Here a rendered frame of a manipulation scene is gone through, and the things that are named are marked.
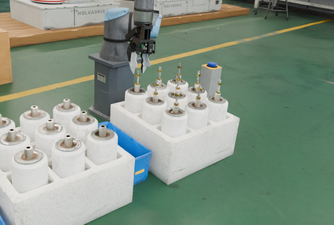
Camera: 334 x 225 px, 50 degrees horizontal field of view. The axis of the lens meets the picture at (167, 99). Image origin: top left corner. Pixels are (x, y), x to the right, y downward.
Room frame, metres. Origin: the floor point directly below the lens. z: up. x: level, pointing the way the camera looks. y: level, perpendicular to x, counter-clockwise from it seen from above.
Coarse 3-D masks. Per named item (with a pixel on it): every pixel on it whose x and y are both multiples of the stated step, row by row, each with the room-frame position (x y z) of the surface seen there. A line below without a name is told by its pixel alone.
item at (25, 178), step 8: (40, 160) 0.83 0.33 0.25; (16, 168) 0.79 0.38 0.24; (24, 168) 0.79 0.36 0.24; (32, 168) 0.80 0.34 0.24; (40, 168) 0.81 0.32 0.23; (16, 176) 0.80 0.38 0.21; (24, 176) 0.79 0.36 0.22; (32, 176) 0.80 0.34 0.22; (40, 176) 0.81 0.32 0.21; (16, 184) 0.80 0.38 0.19; (24, 184) 0.79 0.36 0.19; (32, 184) 0.80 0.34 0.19; (40, 184) 0.81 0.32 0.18; (24, 192) 0.79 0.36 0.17
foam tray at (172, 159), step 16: (112, 112) 1.38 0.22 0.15; (128, 112) 1.33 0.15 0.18; (128, 128) 1.30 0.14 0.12; (144, 128) 1.23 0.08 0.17; (160, 128) 1.24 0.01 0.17; (208, 128) 1.26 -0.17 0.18; (224, 128) 1.32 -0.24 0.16; (144, 144) 1.22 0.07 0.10; (160, 144) 1.16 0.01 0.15; (176, 144) 1.13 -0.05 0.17; (192, 144) 1.19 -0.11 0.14; (208, 144) 1.25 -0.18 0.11; (224, 144) 1.33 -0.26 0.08; (160, 160) 1.15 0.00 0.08; (176, 160) 1.14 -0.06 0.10; (192, 160) 1.20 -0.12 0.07; (208, 160) 1.27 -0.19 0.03; (160, 176) 1.14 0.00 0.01; (176, 176) 1.14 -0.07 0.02
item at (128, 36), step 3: (135, 27) 1.38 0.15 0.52; (132, 30) 1.40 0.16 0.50; (135, 30) 1.38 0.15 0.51; (129, 33) 1.42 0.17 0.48; (132, 33) 1.40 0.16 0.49; (135, 33) 1.38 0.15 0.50; (126, 36) 1.44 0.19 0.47; (129, 36) 1.42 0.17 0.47; (126, 39) 1.44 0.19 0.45; (129, 39) 1.43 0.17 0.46
